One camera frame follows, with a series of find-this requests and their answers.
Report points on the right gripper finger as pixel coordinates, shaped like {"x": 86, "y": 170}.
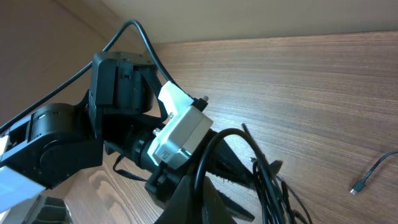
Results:
{"x": 186, "y": 207}

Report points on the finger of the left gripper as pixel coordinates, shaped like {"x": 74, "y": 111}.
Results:
{"x": 234, "y": 209}

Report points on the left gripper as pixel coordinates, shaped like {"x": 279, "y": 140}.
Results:
{"x": 164, "y": 180}

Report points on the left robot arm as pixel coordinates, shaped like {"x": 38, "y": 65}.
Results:
{"x": 127, "y": 110}

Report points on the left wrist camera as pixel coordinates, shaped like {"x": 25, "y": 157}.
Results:
{"x": 176, "y": 142}

